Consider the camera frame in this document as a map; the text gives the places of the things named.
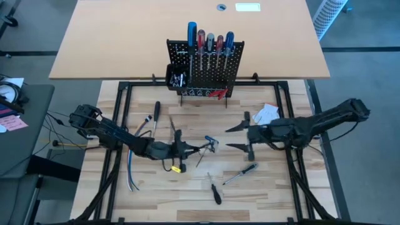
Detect wire hook rail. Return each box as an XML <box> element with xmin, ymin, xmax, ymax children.
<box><xmin>182</xmin><ymin>89</ymin><xmax>209</xmax><ymax>96</ymax></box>

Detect black cable yellow tag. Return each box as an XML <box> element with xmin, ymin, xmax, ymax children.
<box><xmin>161</xmin><ymin>155</ymin><xmax>184</xmax><ymax>174</ymax></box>

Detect black aluminium table frame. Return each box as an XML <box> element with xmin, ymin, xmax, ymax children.
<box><xmin>70</xmin><ymin>79</ymin><xmax>353</xmax><ymax>225</ymax></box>

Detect dark grey side desk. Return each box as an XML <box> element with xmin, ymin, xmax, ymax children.
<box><xmin>0</xmin><ymin>83</ymin><xmax>56</xmax><ymax>179</ymax></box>

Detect black desk foot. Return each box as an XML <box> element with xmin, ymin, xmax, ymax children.
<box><xmin>26</xmin><ymin>154</ymin><xmax>82</xmax><ymax>184</ymax></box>

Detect coloured wire bundle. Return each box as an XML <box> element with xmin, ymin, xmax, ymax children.
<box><xmin>126</xmin><ymin>114</ymin><xmax>153</xmax><ymax>193</ymax></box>

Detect white desk plate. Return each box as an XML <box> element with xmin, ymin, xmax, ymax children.
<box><xmin>235</xmin><ymin>2</ymin><xmax>262</xmax><ymax>13</ymax></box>

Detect pink sticky note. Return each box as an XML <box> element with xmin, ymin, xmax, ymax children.
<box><xmin>0</xmin><ymin>114</ymin><xmax>29</xmax><ymax>132</ymax></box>

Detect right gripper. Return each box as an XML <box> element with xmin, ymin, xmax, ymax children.
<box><xmin>224</xmin><ymin>111</ymin><xmax>293</xmax><ymax>163</ymax></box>

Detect black ribbed handle screwdriver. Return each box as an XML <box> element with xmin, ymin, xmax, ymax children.
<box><xmin>207</xmin><ymin>171</ymin><xmax>223</xmax><ymax>206</ymax></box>

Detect white work glove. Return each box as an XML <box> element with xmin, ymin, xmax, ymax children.
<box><xmin>251</xmin><ymin>102</ymin><xmax>280</xmax><ymax>126</ymax></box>

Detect blue T-handle hex key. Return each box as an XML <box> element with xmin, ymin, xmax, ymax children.
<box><xmin>195</xmin><ymin>134</ymin><xmax>220</xmax><ymax>168</ymax></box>

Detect tan wooden desk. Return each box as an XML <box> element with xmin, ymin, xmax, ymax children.
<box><xmin>49</xmin><ymin>0</ymin><xmax>331</xmax><ymax>80</ymax></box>

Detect black pegboard bin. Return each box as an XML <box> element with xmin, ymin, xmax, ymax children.
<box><xmin>164</xmin><ymin>63</ymin><xmax>190</xmax><ymax>92</ymax></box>

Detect red clear handled screwdriver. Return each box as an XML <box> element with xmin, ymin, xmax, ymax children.
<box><xmin>197</xmin><ymin>29</ymin><xmax>207</xmax><ymax>71</ymax></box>
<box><xmin>216</xmin><ymin>34</ymin><xmax>225</xmax><ymax>69</ymax></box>

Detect black floor cables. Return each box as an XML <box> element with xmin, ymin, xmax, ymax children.
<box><xmin>43</xmin><ymin>109</ymin><xmax>94</xmax><ymax>151</ymax></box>

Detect wire screwdriver holder rack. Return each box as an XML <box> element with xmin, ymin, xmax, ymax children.
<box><xmin>174</xmin><ymin>43</ymin><xmax>241</xmax><ymax>57</ymax></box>

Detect black coiled cable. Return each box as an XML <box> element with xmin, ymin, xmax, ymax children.
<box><xmin>0</xmin><ymin>80</ymin><xmax>31</xmax><ymax>115</ymax></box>

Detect yellow rod black knob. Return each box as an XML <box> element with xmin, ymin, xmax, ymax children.
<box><xmin>51</xmin><ymin>140</ymin><xmax>88</xmax><ymax>148</ymax></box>

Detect grey black nut driver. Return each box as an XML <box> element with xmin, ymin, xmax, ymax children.
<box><xmin>206</xmin><ymin>32</ymin><xmax>216</xmax><ymax>70</ymax></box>

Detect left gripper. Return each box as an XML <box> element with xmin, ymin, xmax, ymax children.
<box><xmin>146</xmin><ymin>129</ymin><xmax>209</xmax><ymax>174</ymax></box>

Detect black metal pegboard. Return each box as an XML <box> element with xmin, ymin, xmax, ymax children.
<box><xmin>166</xmin><ymin>39</ymin><xmax>246</xmax><ymax>98</ymax></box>

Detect grey black handled screwdriver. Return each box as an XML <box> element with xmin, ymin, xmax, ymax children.
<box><xmin>222</xmin><ymin>162</ymin><xmax>259</xmax><ymax>186</ymax></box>

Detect slim black handled screwdriver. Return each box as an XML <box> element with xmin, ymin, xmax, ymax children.
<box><xmin>152</xmin><ymin>100</ymin><xmax>161</xmax><ymax>138</ymax></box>

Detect black chair base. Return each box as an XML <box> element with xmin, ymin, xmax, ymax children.
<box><xmin>0</xmin><ymin>0</ymin><xmax>19</xmax><ymax>28</ymax></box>

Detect white paper sheet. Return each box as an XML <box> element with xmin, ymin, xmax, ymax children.
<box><xmin>0</xmin><ymin>77</ymin><xmax>25</xmax><ymax>104</ymax></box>

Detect blue clear handled screwdriver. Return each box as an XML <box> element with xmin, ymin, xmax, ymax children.
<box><xmin>223</xmin><ymin>31</ymin><xmax>236</xmax><ymax>70</ymax></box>

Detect white perforated panel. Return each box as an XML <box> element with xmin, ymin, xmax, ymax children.
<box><xmin>312</xmin><ymin>0</ymin><xmax>350</xmax><ymax>42</ymax></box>

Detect blue black handled screwdriver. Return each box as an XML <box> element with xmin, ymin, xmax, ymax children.
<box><xmin>186</xmin><ymin>21</ymin><xmax>199</xmax><ymax>84</ymax></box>

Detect red handled pliers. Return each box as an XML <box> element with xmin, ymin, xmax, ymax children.
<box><xmin>207</xmin><ymin>87</ymin><xmax>229</xmax><ymax>101</ymax></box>

